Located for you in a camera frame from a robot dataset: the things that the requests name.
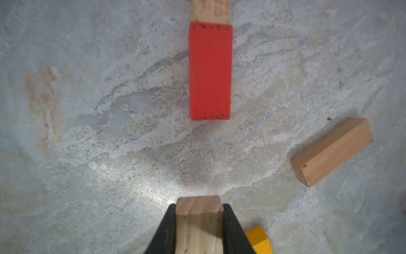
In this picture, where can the yellow rectangular block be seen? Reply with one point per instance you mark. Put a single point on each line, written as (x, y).
(259, 241)

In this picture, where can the red rectangular block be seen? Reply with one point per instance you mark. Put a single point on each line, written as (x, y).
(210, 70)

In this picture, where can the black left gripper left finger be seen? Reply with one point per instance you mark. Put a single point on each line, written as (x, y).
(164, 239)

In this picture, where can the small grooved wooden block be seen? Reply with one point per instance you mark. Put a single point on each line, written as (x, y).
(199, 225)

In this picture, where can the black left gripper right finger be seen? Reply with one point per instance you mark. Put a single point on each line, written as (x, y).
(234, 239)

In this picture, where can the plain wooden block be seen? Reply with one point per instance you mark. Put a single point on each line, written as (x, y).
(332, 151)

